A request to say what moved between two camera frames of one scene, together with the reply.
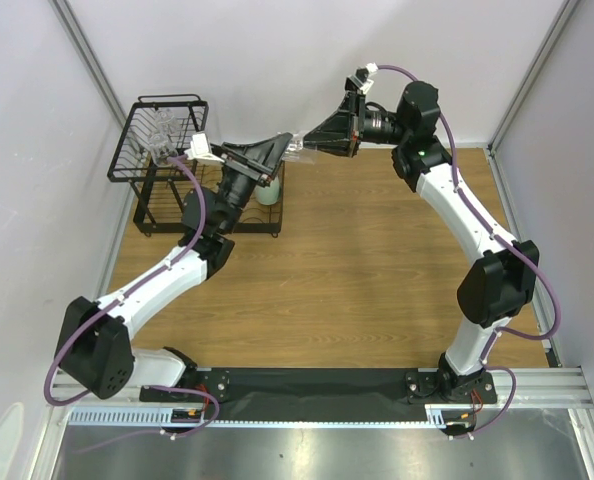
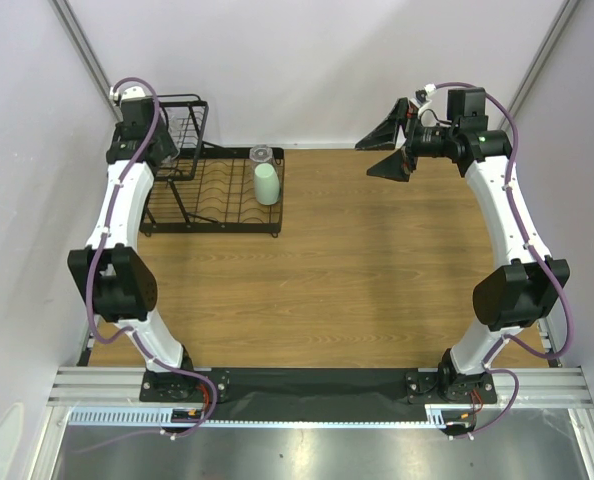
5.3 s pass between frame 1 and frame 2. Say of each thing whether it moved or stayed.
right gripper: moved
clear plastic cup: moved
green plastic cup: stayed
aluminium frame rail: stayed
